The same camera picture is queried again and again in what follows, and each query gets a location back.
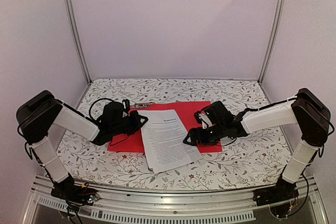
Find red file folder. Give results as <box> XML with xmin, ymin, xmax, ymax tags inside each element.
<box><xmin>107</xmin><ymin>101</ymin><xmax>211</xmax><ymax>154</ymax></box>

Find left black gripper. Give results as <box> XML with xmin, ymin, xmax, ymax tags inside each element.
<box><xmin>110</xmin><ymin>110</ymin><xmax>148</xmax><ymax>136</ymax></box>

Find left aluminium frame post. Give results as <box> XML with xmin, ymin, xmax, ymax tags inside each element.
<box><xmin>64</xmin><ymin>0</ymin><xmax>92</xmax><ymax>85</ymax></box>

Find aluminium front rail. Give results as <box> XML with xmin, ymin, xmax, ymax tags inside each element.
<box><xmin>22</xmin><ymin>175</ymin><xmax>329</xmax><ymax>223</ymax></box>

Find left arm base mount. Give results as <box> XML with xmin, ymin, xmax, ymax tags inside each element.
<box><xmin>51</xmin><ymin>176</ymin><xmax>100</xmax><ymax>206</ymax></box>

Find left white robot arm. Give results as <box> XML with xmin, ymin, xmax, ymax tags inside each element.
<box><xmin>16</xmin><ymin>90</ymin><xmax>149</xmax><ymax>200</ymax></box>

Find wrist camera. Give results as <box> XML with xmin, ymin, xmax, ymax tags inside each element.
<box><xmin>122</xmin><ymin>99</ymin><xmax>131</xmax><ymax>113</ymax></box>
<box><xmin>194</xmin><ymin>111</ymin><xmax>212</xmax><ymax>129</ymax></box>

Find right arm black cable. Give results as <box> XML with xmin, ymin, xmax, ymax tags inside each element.
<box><xmin>236</xmin><ymin>97</ymin><xmax>300</xmax><ymax>122</ymax></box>

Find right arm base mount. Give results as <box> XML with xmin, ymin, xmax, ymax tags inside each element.
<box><xmin>253</xmin><ymin>178</ymin><xmax>299</xmax><ymax>219</ymax></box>

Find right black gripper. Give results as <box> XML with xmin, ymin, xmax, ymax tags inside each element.
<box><xmin>183</xmin><ymin>122</ymin><xmax>226</xmax><ymax>146</ymax></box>

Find right aluminium frame post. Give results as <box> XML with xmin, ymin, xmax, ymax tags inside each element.
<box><xmin>258</xmin><ymin>0</ymin><xmax>285</xmax><ymax>85</ymax></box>

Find printed white paper sheets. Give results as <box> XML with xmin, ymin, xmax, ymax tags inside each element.
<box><xmin>139</xmin><ymin>110</ymin><xmax>202</xmax><ymax>174</ymax></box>

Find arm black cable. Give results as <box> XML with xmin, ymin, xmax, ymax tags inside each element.
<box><xmin>88</xmin><ymin>98</ymin><xmax>113</xmax><ymax>122</ymax></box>
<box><xmin>236</xmin><ymin>97</ymin><xmax>300</xmax><ymax>122</ymax></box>

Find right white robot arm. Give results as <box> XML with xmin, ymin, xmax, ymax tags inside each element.
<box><xmin>183</xmin><ymin>88</ymin><xmax>335</xmax><ymax>201</ymax></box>

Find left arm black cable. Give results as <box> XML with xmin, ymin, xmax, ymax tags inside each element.
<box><xmin>88</xmin><ymin>98</ymin><xmax>113</xmax><ymax>122</ymax></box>

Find aluminium frame post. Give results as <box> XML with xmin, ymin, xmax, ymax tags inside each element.
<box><xmin>64</xmin><ymin>0</ymin><xmax>92</xmax><ymax>85</ymax></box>
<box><xmin>258</xmin><ymin>0</ymin><xmax>285</xmax><ymax>85</ymax></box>

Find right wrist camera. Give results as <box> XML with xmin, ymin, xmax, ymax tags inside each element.
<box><xmin>194</xmin><ymin>111</ymin><xmax>212</xmax><ymax>129</ymax></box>

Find metal folder clip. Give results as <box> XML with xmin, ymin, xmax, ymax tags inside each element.
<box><xmin>131</xmin><ymin>102</ymin><xmax>154</xmax><ymax>110</ymax></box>

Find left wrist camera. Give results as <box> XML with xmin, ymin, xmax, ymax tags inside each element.
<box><xmin>122</xmin><ymin>99</ymin><xmax>131</xmax><ymax>113</ymax></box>

